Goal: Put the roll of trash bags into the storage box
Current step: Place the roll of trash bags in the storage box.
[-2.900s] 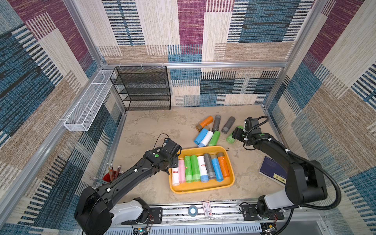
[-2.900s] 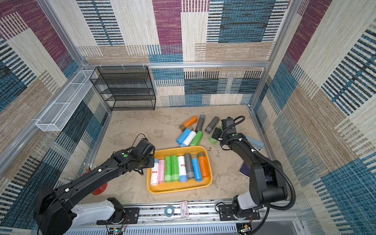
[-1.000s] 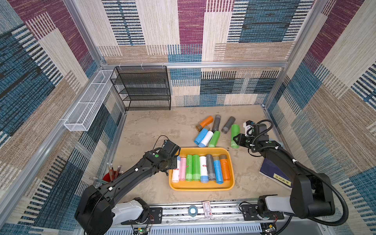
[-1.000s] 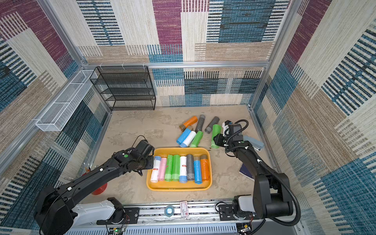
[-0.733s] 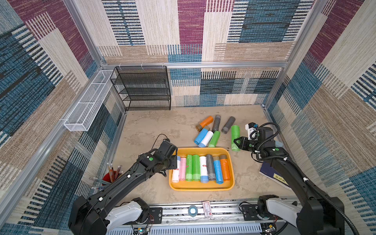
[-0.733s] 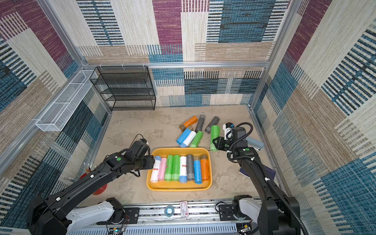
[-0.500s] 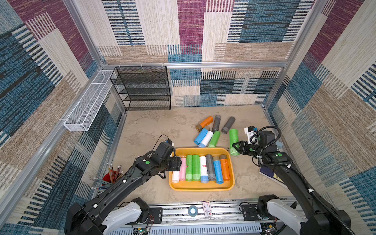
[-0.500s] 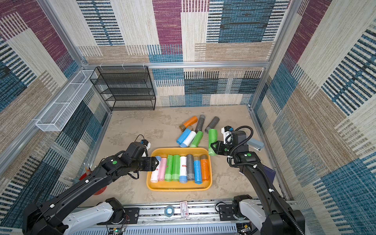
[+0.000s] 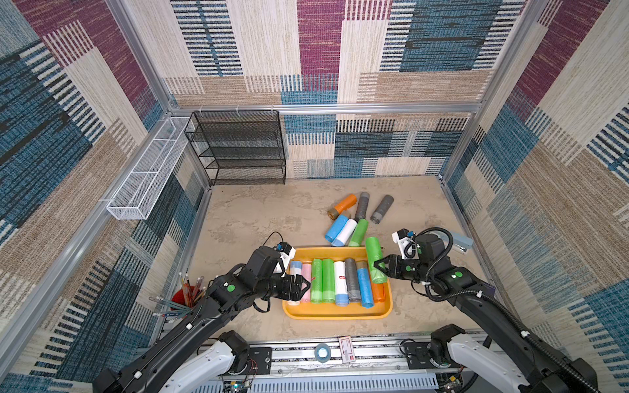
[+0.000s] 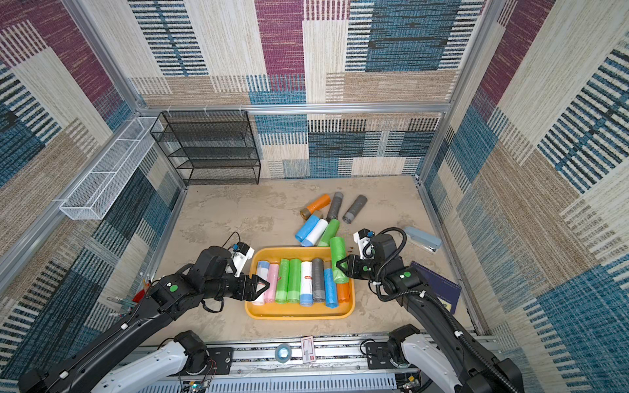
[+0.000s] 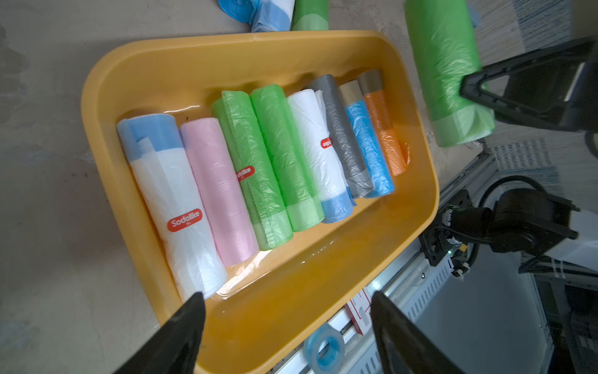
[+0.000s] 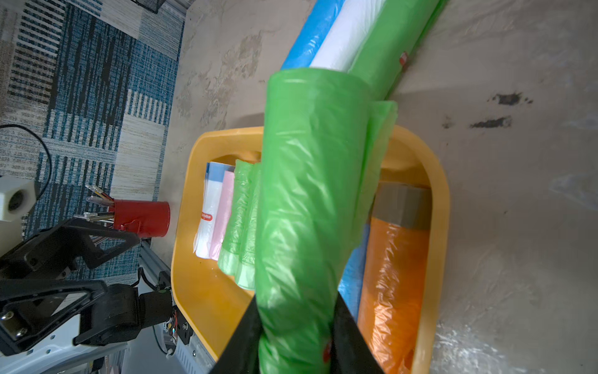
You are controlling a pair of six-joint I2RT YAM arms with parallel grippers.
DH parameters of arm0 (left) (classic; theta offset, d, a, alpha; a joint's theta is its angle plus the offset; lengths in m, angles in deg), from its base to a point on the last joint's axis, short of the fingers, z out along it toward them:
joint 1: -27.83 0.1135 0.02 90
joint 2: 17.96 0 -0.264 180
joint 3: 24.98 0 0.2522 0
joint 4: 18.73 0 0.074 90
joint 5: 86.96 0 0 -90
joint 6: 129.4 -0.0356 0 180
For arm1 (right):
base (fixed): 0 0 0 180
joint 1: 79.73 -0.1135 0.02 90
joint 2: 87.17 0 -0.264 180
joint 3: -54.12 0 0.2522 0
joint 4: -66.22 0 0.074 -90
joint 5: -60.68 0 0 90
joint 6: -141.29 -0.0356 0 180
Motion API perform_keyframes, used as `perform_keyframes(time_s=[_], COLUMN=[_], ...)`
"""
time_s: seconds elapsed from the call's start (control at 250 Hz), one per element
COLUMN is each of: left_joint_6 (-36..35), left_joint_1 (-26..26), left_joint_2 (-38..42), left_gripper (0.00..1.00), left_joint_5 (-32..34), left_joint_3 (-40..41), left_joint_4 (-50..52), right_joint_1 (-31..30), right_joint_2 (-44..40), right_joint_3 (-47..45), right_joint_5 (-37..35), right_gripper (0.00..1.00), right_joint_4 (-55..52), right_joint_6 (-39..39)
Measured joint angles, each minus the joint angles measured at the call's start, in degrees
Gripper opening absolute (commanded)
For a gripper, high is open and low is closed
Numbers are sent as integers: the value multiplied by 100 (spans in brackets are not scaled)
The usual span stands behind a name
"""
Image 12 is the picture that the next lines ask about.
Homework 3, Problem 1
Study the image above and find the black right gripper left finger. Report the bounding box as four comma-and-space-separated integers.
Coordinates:
210, 297, 263, 374

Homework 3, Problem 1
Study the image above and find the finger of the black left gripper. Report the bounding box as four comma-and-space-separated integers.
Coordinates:
1, 280, 107, 356
1, 218, 140, 280

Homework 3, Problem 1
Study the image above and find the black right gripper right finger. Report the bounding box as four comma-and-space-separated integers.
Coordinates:
330, 294, 383, 374

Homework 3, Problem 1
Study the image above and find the small orange roll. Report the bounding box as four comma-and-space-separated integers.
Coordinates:
358, 183, 432, 373

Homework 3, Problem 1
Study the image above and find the pink trash bag roll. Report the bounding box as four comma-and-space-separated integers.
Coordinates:
210, 171, 235, 260

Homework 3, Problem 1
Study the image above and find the white blue trash bag roll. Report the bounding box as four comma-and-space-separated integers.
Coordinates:
193, 162, 235, 259

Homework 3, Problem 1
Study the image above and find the short green trash bag roll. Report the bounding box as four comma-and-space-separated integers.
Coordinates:
235, 163, 262, 291

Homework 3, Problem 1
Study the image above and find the yellow plastic storage tray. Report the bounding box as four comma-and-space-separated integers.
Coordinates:
171, 126, 450, 373

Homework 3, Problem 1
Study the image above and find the white blue-end trash bag roll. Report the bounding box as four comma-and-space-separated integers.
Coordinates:
310, 0, 385, 72

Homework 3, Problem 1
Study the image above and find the green roll beside white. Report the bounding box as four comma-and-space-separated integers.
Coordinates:
349, 0, 446, 101

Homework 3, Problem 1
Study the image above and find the light blue trash bag roll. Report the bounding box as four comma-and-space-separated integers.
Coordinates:
281, 0, 344, 70

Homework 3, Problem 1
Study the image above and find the red pen cup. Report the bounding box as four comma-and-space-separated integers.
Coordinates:
77, 184, 171, 238

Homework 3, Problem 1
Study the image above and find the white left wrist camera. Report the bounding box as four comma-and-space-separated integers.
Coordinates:
0, 175, 37, 222

